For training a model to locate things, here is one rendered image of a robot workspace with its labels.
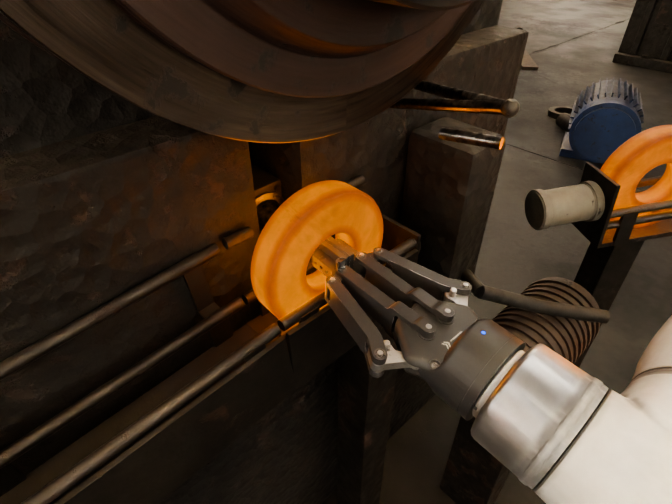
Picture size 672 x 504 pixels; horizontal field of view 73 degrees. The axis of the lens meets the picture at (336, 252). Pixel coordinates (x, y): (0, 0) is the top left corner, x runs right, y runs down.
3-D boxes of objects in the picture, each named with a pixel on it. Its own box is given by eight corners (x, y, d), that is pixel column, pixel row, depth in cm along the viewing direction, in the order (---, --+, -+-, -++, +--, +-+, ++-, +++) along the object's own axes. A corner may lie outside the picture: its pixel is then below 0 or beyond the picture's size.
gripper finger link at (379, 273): (447, 320, 37) (457, 312, 37) (353, 248, 43) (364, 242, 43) (437, 349, 39) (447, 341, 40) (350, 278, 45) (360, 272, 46)
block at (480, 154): (388, 272, 71) (401, 126, 57) (420, 251, 75) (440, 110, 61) (443, 307, 65) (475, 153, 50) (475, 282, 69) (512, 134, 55)
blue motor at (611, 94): (555, 166, 222) (577, 96, 201) (565, 126, 262) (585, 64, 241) (625, 180, 211) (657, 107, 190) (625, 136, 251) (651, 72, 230)
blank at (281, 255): (232, 220, 38) (254, 237, 36) (362, 154, 46) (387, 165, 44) (262, 336, 48) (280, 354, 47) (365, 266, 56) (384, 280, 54)
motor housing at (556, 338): (424, 492, 99) (468, 322, 66) (480, 429, 111) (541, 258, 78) (475, 541, 91) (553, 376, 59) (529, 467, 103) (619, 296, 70)
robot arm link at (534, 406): (572, 429, 37) (509, 381, 40) (626, 364, 31) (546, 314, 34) (515, 509, 32) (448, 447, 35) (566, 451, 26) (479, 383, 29)
